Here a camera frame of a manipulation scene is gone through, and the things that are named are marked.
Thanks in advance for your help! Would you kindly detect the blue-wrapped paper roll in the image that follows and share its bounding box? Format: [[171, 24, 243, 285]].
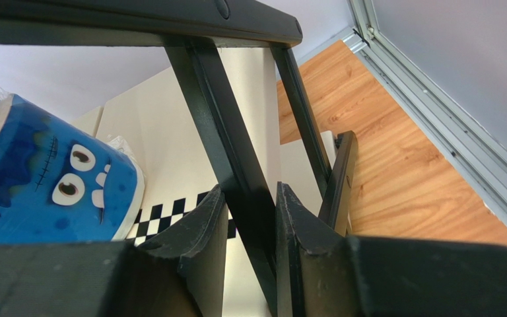
[[0, 94, 144, 244]]

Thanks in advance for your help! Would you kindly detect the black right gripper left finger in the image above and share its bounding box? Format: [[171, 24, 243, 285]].
[[0, 186, 228, 316]]

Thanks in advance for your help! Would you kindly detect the white plastic-wrapped paper roll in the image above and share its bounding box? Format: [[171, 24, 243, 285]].
[[105, 135, 141, 170]]

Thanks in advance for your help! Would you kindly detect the beige checkered three-tier shelf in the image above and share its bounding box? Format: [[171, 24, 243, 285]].
[[0, 1, 349, 316]]

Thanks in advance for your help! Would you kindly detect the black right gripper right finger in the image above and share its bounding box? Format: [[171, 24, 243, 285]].
[[276, 183, 507, 316]]

